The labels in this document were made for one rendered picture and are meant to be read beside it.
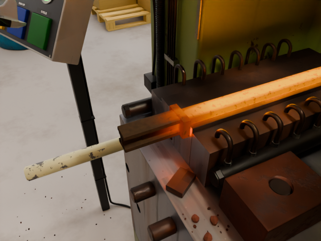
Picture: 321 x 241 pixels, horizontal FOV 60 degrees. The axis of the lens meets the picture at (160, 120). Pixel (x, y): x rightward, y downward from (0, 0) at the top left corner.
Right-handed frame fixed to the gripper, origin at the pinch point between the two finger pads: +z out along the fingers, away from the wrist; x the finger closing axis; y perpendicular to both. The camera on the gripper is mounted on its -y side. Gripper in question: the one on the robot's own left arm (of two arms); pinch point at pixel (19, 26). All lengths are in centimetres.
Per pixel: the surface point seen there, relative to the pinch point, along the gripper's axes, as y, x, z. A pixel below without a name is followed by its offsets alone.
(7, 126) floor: -81, 110, 67
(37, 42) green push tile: -2.8, -0.9, 4.5
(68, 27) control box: 3.1, -7.1, 7.6
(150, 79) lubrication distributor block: -4.7, -15.7, 34.3
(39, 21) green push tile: 2.1, -0.4, 4.5
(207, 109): -0.6, -48.8, 4.2
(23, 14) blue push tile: 2.4, 7.0, 4.5
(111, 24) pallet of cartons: 7, 178, 204
